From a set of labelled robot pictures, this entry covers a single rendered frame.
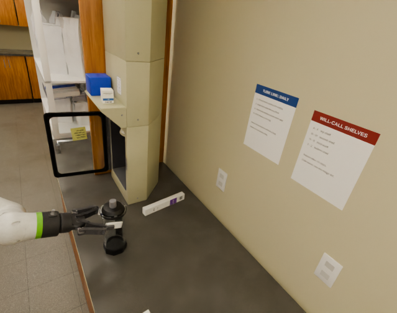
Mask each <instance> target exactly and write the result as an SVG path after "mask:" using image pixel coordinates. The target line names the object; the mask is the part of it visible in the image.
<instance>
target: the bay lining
mask: <svg viewBox="0 0 397 313"><path fill-rule="evenodd" d="M110 126H111V150H112V169H115V168H121V167H125V137H124V136H122V135H121V134H120V129H121V128H120V127H119V126H118V125H117V124H116V123H114V122H113V121H112V120H111V119H110Z"/></svg>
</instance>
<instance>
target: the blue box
mask: <svg viewBox="0 0 397 313"><path fill-rule="evenodd" d="M85 77H86V90H87V92H89V93H90V95H91V96H100V95H101V90H100V88H111V78H110V77H109V76H108V75H107V74H105V73H85Z"/></svg>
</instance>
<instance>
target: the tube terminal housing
mask: <svg viewBox="0 0 397 313"><path fill-rule="evenodd" d="M105 59H106V74H107V75H108V76H109V77H110V78H111V88H112V89H113V91H114V97H115V98H116V99H117V100H118V101H119V102H120V103H121V104H122V105H124V106H125V107H126V115H127V127H126V128H121V129H122V130H123V131H124V133H125V157H126V158H127V170H126V169H125V170H126V190H125V189H124V187H123V186H122V184H121V182H120V181H119V179H118V177H117V176H116V174H115V172H114V171H113V169H112V170H111V176H112V178H113V180H114V181H115V183H116V185H117V187H118V188H119V190H120V192H121V193H122V195H123V197H124V199H125V200H126V202H127V203H128V205H129V204H133V203H136V202H140V201H144V200H147V198H148V197H149V195H150V193H151V192H152V191H153V189H154V187H155V186H156V185H157V183H158V169H159V156H160V133H161V120H162V96H163V72H164V60H165V59H164V58H162V59H159V60H155V61H151V62H139V61H125V60H123V59H121V58H119V57H117V56H115V55H113V54H111V53H109V52H108V51H106V50H105ZM117 76H118V77H120V78H121V95H120V94H119V93H118V92H117Z"/></svg>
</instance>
